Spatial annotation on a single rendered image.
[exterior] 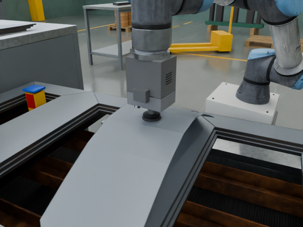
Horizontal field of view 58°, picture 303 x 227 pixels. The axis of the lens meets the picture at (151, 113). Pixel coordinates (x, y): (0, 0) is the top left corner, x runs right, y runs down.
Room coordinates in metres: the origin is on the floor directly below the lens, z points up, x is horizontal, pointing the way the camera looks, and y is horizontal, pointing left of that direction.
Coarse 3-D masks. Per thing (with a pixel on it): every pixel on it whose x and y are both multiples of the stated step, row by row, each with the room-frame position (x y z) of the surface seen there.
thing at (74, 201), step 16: (64, 192) 0.38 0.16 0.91; (80, 192) 0.37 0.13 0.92; (96, 192) 0.37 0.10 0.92; (48, 208) 0.36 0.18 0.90; (64, 208) 0.35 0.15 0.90; (80, 208) 0.35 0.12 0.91; (96, 208) 0.34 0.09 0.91; (112, 208) 0.34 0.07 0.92; (128, 208) 0.34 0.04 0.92; (144, 208) 0.33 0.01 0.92; (64, 224) 0.33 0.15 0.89; (80, 224) 0.32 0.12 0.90; (96, 224) 0.32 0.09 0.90; (112, 224) 0.32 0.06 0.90; (128, 224) 0.31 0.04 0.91; (144, 224) 0.31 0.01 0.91
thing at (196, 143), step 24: (24, 96) 1.04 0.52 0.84; (48, 96) 1.04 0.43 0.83; (72, 120) 0.81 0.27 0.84; (48, 144) 0.69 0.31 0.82; (192, 144) 0.65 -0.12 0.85; (264, 144) 0.69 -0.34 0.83; (288, 144) 0.67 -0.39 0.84; (0, 168) 0.55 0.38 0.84; (168, 168) 0.54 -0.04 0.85; (192, 168) 0.54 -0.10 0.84; (168, 192) 0.46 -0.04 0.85; (168, 216) 0.40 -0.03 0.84
